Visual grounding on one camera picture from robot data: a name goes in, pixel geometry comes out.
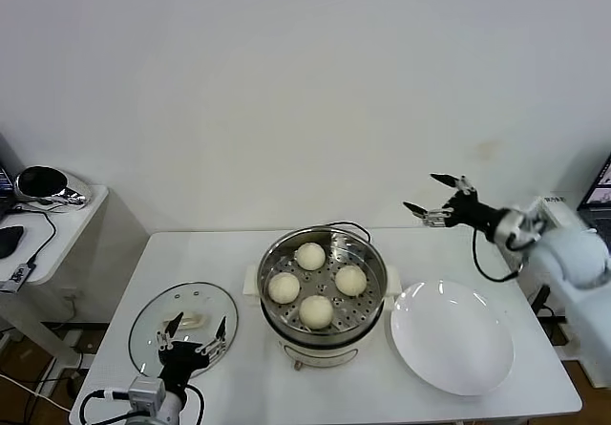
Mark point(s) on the cream electric cooker base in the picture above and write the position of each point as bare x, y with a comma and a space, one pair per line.
324, 348

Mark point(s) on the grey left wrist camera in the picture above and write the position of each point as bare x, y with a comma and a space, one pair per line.
145, 394

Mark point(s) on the stainless steel steamer pot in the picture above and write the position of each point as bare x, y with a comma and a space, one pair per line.
367, 301

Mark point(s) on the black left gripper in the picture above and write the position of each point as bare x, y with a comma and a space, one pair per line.
183, 358

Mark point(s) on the grey laptop with blue screen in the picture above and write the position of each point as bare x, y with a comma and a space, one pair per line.
5, 181

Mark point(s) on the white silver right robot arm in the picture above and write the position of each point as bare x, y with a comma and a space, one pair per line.
573, 258

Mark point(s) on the large white plate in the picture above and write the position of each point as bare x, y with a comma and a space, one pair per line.
453, 339

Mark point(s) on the shiny chrome helmet-shaped device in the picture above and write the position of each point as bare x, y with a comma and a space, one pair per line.
43, 184

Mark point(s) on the white labelled box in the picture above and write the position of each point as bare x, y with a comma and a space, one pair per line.
565, 212

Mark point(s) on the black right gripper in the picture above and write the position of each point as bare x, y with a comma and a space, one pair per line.
470, 212

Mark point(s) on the dark laptop with lit screen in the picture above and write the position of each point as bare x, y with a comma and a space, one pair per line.
596, 196

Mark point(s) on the small labelled adapter box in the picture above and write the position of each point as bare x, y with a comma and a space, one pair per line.
16, 277

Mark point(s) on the white steamed baozi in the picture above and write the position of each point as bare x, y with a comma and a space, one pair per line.
316, 311
284, 287
351, 280
310, 256

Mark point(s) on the white side table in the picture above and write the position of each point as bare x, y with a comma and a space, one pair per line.
71, 234

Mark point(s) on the black computer mouse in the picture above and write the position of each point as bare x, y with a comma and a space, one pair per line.
9, 241

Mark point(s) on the round glass pot lid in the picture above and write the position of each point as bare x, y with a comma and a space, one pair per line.
200, 301

